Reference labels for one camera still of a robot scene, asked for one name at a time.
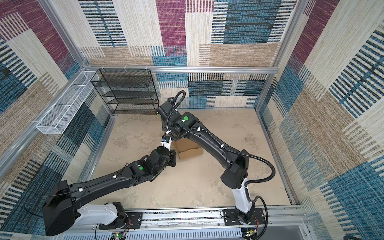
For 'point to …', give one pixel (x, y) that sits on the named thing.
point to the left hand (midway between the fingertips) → (176, 149)
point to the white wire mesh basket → (52, 121)
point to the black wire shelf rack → (127, 91)
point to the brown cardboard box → (185, 148)
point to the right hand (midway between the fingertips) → (170, 123)
